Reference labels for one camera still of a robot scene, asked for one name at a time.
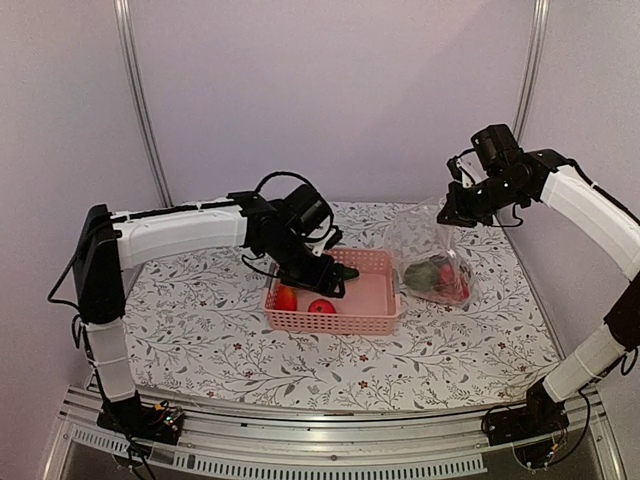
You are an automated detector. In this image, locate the green avocado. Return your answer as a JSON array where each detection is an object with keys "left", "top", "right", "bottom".
[{"left": 404, "top": 260, "right": 439, "bottom": 291}]

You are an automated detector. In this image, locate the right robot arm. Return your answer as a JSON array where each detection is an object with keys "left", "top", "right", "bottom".
[{"left": 437, "top": 148, "right": 639, "bottom": 442}]

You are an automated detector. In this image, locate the floral tablecloth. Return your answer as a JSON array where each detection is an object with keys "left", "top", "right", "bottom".
[{"left": 124, "top": 227, "right": 559, "bottom": 411}]

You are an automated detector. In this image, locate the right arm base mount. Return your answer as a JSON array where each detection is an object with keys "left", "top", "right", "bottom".
[{"left": 481, "top": 406, "right": 569, "bottom": 446}]

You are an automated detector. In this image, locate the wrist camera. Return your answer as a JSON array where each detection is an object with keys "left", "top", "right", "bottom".
[
  {"left": 281, "top": 184, "right": 342, "bottom": 250},
  {"left": 471, "top": 124, "right": 524, "bottom": 176}
]

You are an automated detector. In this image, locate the clear zip top bag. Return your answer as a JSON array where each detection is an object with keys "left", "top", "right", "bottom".
[{"left": 383, "top": 199, "right": 474, "bottom": 309}]

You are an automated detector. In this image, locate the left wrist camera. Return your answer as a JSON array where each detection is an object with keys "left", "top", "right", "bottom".
[{"left": 281, "top": 184, "right": 342, "bottom": 250}]

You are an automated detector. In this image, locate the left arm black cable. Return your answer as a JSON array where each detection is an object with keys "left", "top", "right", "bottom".
[{"left": 254, "top": 171, "right": 311, "bottom": 199}]

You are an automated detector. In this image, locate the aluminium frame post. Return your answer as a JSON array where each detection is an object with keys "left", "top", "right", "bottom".
[
  {"left": 513, "top": 0, "right": 551, "bottom": 141},
  {"left": 113, "top": 0, "right": 174, "bottom": 207}
]

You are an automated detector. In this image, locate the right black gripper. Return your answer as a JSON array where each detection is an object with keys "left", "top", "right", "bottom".
[{"left": 439, "top": 171, "right": 528, "bottom": 227}]

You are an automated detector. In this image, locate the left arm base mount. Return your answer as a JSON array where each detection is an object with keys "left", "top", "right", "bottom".
[{"left": 97, "top": 397, "right": 184, "bottom": 445}]

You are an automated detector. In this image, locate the aluminium front rail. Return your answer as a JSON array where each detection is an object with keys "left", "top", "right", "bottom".
[{"left": 42, "top": 386, "right": 629, "bottom": 479}]

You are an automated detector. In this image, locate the pink plastic basket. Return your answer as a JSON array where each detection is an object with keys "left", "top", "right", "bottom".
[{"left": 262, "top": 248, "right": 401, "bottom": 336}]

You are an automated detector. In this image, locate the red lychee bunch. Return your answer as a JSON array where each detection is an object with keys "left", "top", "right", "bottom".
[{"left": 435, "top": 260, "right": 471, "bottom": 304}]

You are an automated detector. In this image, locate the right aluminium frame post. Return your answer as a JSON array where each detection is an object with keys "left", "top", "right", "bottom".
[{"left": 513, "top": 0, "right": 551, "bottom": 141}]

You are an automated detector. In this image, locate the orange red pepper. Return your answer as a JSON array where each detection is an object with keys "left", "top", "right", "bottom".
[{"left": 274, "top": 285, "right": 298, "bottom": 311}]

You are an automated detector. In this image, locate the green cucumber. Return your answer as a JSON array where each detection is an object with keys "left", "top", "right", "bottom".
[{"left": 342, "top": 266, "right": 360, "bottom": 282}]

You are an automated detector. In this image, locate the red tomato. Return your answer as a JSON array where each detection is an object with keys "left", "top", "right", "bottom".
[{"left": 308, "top": 298, "right": 337, "bottom": 314}]

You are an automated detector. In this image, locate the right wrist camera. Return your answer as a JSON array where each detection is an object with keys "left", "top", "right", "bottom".
[{"left": 471, "top": 124, "right": 524, "bottom": 176}]

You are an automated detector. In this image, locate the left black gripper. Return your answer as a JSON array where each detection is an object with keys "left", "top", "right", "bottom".
[{"left": 262, "top": 228, "right": 346, "bottom": 298}]

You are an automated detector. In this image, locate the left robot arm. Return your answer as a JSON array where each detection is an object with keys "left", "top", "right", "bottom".
[{"left": 71, "top": 185, "right": 345, "bottom": 434}]

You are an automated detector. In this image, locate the left aluminium frame post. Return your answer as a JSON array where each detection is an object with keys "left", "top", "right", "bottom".
[{"left": 113, "top": 0, "right": 174, "bottom": 207}]

